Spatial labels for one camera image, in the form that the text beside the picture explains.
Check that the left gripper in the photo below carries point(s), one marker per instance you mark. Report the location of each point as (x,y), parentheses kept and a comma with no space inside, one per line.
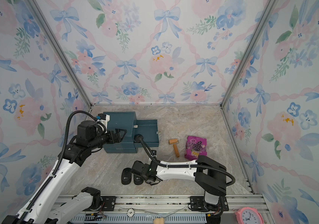
(113,139)

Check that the black computer mouse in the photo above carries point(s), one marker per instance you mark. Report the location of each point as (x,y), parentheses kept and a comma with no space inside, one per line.
(126,176)
(137,179)

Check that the teal drawer cabinet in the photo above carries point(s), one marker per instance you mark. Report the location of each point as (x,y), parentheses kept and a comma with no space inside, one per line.
(121,125)

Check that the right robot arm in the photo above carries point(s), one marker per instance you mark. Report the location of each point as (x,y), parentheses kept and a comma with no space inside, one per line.
(207,173)

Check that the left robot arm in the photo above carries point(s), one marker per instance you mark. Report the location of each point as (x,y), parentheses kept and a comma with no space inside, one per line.
(91,137)

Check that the purple snack bag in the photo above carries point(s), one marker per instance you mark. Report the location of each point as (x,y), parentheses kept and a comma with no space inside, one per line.
(195,146)

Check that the pink alarm clock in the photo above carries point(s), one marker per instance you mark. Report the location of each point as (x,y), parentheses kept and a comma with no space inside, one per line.
(248,215)

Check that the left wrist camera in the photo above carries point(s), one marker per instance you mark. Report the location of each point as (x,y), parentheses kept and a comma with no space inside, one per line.
(104,119)

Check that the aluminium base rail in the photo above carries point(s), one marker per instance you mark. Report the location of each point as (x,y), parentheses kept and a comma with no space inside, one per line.
(174,209)

